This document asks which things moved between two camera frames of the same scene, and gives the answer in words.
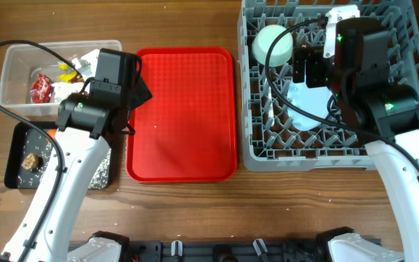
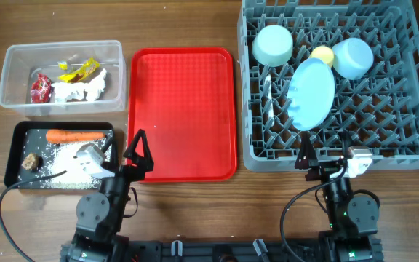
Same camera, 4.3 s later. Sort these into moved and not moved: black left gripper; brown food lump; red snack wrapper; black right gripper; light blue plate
Moved: black right gripper; black left gripper
Not moved: light blue plate; brown food lump; red snack wrapper
